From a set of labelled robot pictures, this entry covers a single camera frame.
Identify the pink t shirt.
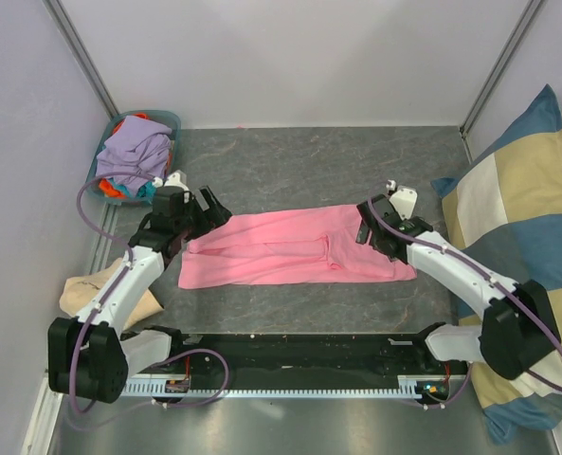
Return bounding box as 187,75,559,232
178,205,417,290

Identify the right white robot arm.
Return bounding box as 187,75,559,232
356,194,560,380

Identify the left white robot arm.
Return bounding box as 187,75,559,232
47,186,232,404

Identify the teal t shirt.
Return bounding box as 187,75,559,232
115,181,156,200

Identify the teal plastic laundry basket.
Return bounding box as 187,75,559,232
86,110,181,205

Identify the orange t shirt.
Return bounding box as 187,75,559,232
99,114,158,198

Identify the lilac t shirt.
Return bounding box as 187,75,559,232
96,116,172,177

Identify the beige cloth bag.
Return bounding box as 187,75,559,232
59,258,163,331

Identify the blue cream checked pillow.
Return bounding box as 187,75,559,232
431,84,562,445

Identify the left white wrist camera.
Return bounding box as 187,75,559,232
152,171,189,191

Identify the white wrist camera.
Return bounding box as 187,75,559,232
386,180,418,220
152,171,189,191

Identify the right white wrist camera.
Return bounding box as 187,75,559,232
386,180,418,220

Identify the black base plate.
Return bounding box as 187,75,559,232
129,333,467,391

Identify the light blue cable duct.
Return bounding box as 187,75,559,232
120,375,448,400

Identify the left aluminium frame post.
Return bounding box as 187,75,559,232
43,0,119,118

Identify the aluminium frame post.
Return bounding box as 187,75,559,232
43,0,119,118
459,0,546,139

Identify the right aluminium frame post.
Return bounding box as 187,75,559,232
459,0,546,139

